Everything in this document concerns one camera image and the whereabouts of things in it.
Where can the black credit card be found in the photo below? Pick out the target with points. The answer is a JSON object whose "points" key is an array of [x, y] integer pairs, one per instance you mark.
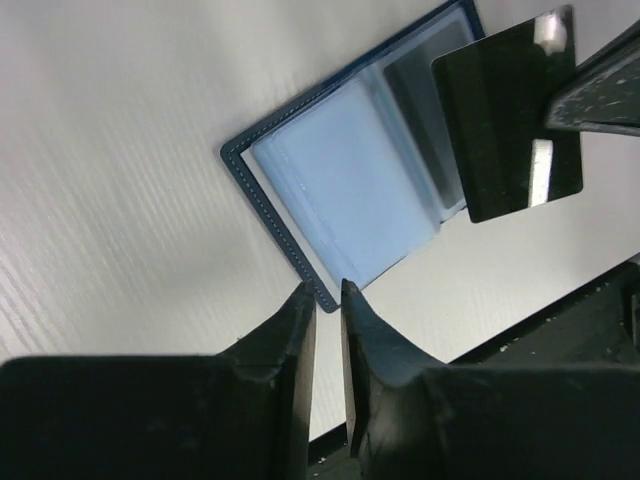
{"points": [[495, 95]]}

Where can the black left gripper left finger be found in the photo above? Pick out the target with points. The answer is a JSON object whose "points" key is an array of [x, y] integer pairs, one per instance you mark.
{"points": [[243, 413]]}

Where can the blue leather card holder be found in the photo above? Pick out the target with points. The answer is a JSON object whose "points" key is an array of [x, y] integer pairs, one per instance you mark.
{"points": [[356, 173]]}

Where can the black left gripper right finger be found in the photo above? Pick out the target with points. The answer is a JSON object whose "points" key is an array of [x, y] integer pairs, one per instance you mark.
{"points": [[411, 416]]}

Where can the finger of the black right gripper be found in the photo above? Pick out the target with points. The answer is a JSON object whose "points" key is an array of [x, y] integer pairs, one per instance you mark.
{"points": [[603, 96]]}

